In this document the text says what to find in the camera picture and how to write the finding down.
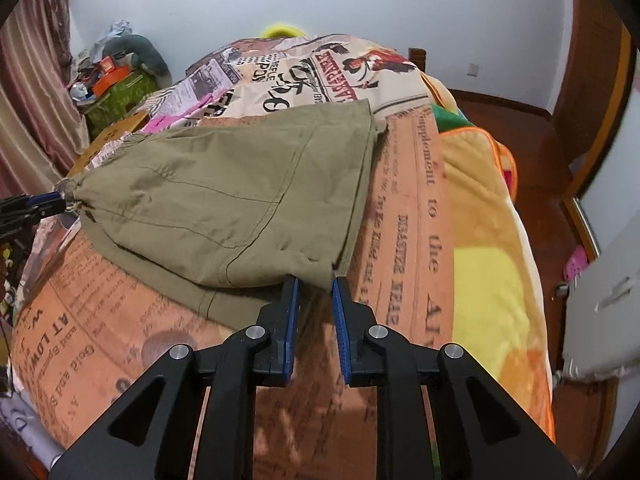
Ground orange box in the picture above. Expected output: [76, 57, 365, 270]
[92, 65, 133, 96]

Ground yellow fleece blanket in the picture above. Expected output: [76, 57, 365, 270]
[425, 75, 558, 441]

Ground pink slipper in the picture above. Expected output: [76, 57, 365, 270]
[562, 245, 591, 281]

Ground green storage box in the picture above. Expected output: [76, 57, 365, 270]
[82, 72, 161, 141]

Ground bamboo lap desk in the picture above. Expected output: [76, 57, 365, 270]
[70, 110, 151, 176]

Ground wooden door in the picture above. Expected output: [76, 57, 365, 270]
[552, 0, 638, 196]

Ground pink and gold curtain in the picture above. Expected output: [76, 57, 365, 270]
[0, 0, 93, 196]

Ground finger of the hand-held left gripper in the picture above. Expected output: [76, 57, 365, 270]
[0, 209, 67, 235]
[0, 191, 67, 212]

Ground newspaper print bed sheet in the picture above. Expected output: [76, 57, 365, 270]
[10, 34, 556, 480]

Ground olive green pants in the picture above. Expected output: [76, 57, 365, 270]
[64, 99, 388, 323]

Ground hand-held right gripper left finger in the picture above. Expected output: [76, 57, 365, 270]
[47, 276, 301, 480]

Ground pile of crumpled clothes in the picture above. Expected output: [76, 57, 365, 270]
[75, 20, 133, 68]

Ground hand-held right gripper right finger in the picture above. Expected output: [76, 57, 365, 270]
[332, 276, 578, 480]

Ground yellow foam tube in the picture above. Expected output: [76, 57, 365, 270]
[261, 21, 301, 39]

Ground grey plush pillow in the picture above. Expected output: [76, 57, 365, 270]
[102, 34, 173, 86]

